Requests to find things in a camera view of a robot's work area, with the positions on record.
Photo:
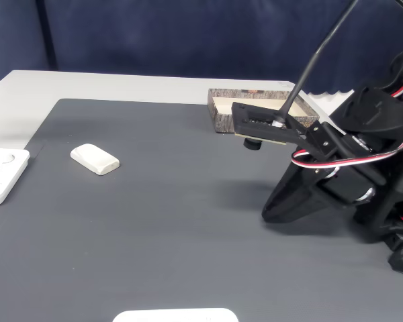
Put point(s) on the dark blue curtain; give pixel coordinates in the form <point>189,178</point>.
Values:
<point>188,37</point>

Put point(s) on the white rounded base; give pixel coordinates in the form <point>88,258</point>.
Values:
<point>174,315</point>

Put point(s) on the white plate with round knobs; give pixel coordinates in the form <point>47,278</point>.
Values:
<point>3,174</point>

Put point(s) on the white block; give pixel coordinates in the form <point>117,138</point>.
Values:
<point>94,159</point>

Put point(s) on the bark print cardboard box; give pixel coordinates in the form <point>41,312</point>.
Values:
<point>221,114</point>

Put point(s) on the black gripper camera board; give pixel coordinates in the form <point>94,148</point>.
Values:
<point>255,117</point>

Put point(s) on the grey table mat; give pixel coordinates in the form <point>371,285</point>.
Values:
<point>154,234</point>

